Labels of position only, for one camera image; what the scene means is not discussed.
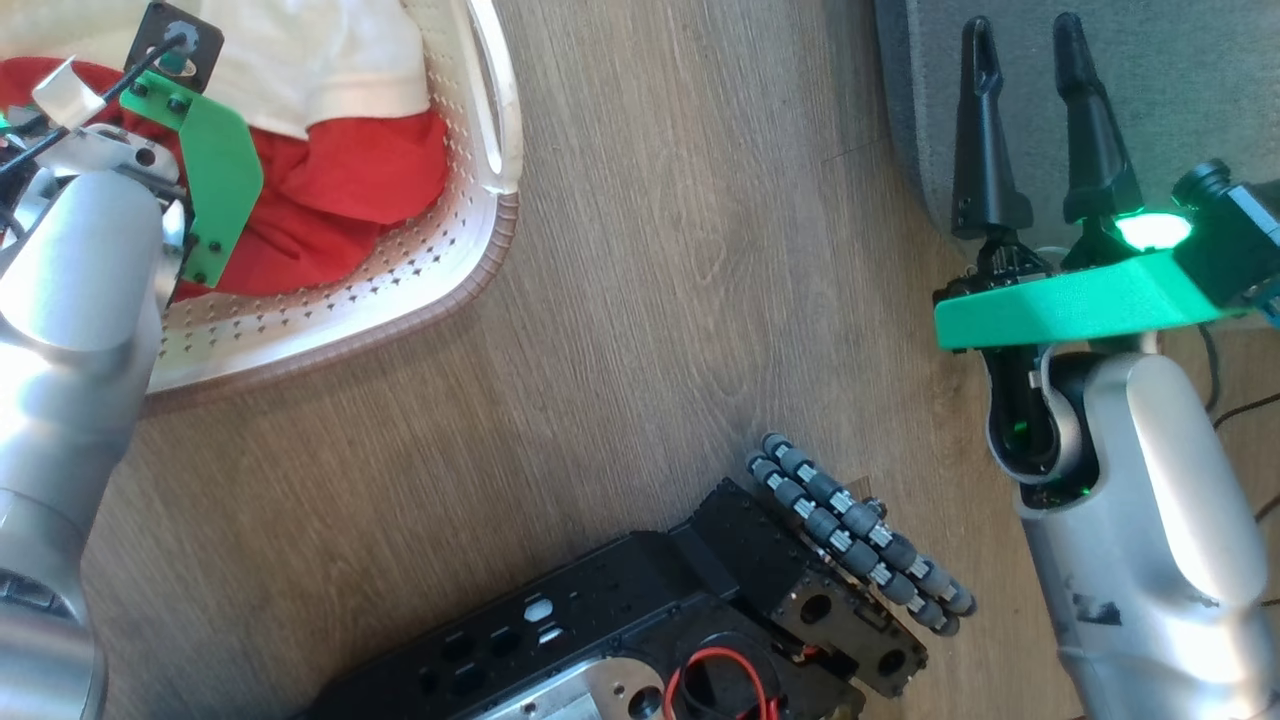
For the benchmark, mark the black robot base chassis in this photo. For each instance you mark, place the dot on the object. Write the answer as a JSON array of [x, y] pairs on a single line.
[[620, 610]]

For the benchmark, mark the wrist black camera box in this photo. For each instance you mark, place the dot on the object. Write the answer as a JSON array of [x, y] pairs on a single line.
[[200, 35], [1235, 230]]

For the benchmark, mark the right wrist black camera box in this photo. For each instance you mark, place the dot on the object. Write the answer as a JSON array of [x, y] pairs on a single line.
[[1235, 230]]

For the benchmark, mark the white plastic laundry basket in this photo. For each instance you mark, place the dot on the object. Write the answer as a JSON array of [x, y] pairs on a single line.
[[420, 270]]

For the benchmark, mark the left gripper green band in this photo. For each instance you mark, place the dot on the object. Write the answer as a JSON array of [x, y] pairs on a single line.
[[220, 180]]

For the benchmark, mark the white cloth garment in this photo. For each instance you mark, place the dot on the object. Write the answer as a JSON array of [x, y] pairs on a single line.
[[300, 60]]

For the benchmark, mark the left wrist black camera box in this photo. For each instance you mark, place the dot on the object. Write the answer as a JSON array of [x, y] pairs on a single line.
[[200, 35]]

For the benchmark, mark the red and white clothes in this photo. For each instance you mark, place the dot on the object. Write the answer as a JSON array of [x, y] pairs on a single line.
[[340, 190]]

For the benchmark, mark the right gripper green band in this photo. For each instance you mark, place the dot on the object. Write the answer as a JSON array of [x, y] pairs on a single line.
[[1080, 300]]

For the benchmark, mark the grey roller omni wheel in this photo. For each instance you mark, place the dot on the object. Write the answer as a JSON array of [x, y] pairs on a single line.
[[860, 530]]

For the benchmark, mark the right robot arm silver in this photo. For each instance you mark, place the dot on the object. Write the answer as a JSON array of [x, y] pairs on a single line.
[[1150, 500]]

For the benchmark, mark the grey fabric sofa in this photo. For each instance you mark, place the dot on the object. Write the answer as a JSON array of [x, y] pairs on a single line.
[[1180, 90]]

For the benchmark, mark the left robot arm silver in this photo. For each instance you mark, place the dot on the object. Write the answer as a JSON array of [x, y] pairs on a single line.
[[70, 300]]

